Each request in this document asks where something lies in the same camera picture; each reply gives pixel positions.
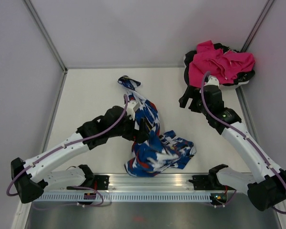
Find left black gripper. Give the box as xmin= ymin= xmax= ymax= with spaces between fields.
xmin=108 ymin=114 xmax=150 ymax=143

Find blue white patterned trousers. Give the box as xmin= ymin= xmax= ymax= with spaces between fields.
xmin=118 ymin=75 xmax=196 ymax=177

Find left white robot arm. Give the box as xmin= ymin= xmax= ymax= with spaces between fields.
xmin=10 ymin=106 xmax=151 ymax=204

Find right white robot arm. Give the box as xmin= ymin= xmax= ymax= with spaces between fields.
xmin=179 ymin=85 xmax=286 ymax=213

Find pink trousers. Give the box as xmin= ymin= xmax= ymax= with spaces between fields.
xmin=188 ymin=41 xmax=256 ymax=94

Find black garment pile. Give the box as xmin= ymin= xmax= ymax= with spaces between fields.
xmin=183 ymin=42 xmax=256 ymax=89

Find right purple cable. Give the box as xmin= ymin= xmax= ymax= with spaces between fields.
xmin=200 ymin=71 xmax=286 ymax=214

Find purple cable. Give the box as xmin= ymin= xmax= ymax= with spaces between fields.
xmin=6 ymin=94 xmax=129 ymax=210
xmin=200 ymin=71 xmax=286 ymax=214

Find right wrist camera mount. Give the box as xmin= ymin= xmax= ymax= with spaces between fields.
xmin=204 ymin=75 xmax=220 ymax=87

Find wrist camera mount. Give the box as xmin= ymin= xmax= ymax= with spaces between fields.
xmin=204 ymin=75 xmax=220 ymax=87
xmin=126 ymin=100 xmax=140 ymax=120

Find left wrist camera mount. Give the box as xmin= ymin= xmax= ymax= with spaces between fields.
xmin=126 ymin=100 xmax=140 ymax=120

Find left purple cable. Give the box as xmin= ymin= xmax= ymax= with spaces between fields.
xmin=6 ymin=94 xmax=129 ymax=210

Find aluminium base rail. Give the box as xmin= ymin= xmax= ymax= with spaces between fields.
xmin=36 ymin=170 xmax=202 ymax=192

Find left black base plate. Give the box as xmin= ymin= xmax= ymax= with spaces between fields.
xmin=92 ymin=175 xmax=110 ymax=190

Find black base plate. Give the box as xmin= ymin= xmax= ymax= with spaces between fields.
xmin=92 ymin=175 xmax=110 ymax=190
xmin=188 ymin=175 xmax=234 ymax=191

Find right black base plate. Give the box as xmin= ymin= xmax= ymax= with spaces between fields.
xmin=188 ymin=175 xmax=234 ymax=191

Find white slotted cable duct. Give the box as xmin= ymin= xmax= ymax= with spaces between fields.
xmin=36 ymin=192 xmax=211 ymax=202

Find right aluminium frame post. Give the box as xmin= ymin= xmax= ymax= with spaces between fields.
xmin=240 ymin=0 xmax=276 ymax=52

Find aluminium frame post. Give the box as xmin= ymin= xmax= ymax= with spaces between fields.
xmin=22 ymin=0 xmax=68 ymax=73
xmin=240 ymin=0 xmax=276 ymax=52

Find left aluminium frame post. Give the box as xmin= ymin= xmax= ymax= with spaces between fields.
xmin=22 ymin=0 xmax=68 ymax=73

